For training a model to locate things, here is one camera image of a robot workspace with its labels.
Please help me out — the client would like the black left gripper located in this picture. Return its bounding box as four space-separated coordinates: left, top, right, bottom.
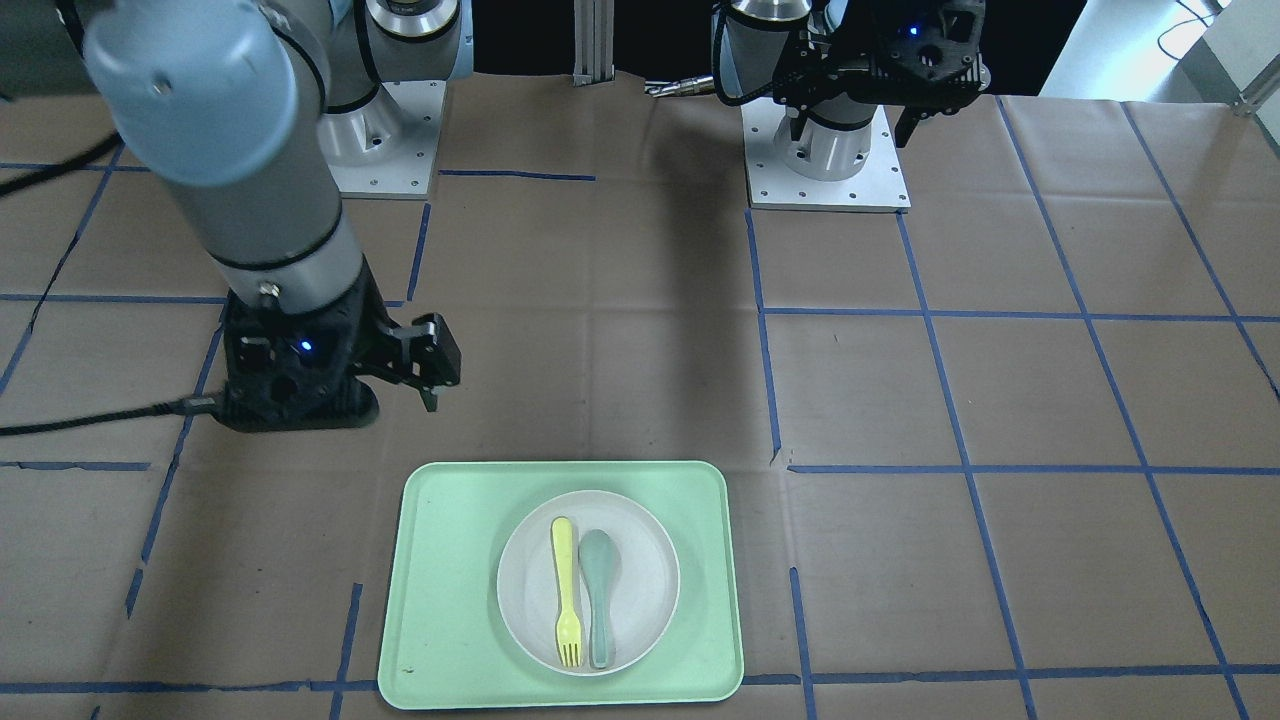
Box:
774 45 925 149

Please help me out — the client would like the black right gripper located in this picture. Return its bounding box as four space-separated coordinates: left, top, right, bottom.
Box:
349 313 463 413

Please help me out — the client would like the grey-green plastic spoon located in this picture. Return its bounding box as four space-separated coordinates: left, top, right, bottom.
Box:
579 529 620 670

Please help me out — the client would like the yellow plastic fork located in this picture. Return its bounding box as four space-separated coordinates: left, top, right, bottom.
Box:
550 516 582 669

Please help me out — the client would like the white round plate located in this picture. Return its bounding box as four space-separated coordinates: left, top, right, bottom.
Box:
495 489 681 676

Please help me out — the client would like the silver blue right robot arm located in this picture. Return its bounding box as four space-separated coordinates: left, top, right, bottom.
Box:
82 1 471 428

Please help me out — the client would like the light green tray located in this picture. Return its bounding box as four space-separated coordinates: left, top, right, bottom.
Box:
378 460 745 710

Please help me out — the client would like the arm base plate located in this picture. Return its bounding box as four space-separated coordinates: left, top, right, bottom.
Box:
741 99 911 213
317 79 448 200

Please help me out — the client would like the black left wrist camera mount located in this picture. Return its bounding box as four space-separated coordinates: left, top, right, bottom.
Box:
870 1 991 114

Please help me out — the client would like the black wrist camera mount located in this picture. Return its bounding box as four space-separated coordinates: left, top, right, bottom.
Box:
212 265 389 433
870 1 991 114

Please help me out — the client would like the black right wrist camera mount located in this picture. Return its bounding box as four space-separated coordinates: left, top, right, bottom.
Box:
212 265 389 433

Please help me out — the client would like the black camera cable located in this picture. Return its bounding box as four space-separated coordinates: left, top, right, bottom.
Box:
0 395 227 438
712 0 791 106

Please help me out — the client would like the aluminium frame post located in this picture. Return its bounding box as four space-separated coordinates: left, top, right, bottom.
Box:
572 0 617 87

